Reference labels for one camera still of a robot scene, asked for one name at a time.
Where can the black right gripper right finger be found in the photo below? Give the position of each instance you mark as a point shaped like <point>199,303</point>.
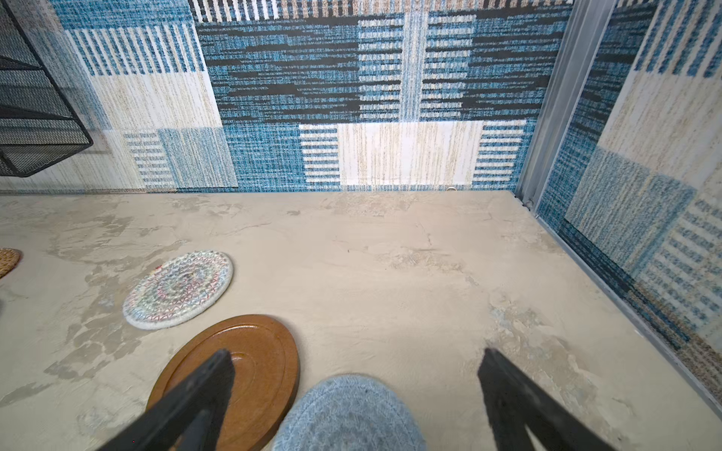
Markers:
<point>518,409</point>

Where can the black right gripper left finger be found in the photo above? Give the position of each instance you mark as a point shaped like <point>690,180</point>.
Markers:
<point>189,417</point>

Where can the multicolour braided round coaster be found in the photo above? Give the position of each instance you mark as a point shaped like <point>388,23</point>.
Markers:
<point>178,290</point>

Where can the brown wooden round coaster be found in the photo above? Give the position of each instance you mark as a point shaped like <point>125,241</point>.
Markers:
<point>267,372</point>

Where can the grey-blue knitted round coaster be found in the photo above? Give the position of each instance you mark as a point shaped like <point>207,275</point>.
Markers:
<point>349,412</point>

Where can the woven rattan round coaster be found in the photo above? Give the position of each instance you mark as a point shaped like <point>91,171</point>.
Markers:
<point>9,259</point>

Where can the black wire mesh shelf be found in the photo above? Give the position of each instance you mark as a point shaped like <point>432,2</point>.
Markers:
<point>39,127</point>

